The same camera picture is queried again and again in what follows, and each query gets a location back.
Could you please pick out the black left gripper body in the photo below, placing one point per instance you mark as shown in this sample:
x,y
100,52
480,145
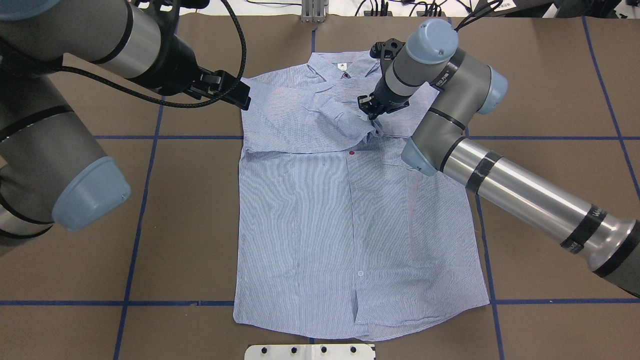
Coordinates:
x,y
176,68

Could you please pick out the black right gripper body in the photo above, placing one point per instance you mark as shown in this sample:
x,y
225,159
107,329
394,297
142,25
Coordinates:
x,y
387,97

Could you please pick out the light blue striped shirt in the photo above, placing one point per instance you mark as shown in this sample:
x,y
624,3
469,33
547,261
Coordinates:
x,y
337,236

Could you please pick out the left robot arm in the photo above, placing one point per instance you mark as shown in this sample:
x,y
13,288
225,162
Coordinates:
x,y
55,171

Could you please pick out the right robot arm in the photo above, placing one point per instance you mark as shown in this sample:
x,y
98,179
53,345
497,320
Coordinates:
x,y
466,86

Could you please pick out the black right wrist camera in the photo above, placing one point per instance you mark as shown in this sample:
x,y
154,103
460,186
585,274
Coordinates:
x,y
386,51

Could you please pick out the aluminium frame post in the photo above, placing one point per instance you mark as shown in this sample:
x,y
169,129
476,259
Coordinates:
x,y
314,11

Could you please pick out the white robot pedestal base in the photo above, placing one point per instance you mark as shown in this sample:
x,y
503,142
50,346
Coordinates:
x,y
330,351

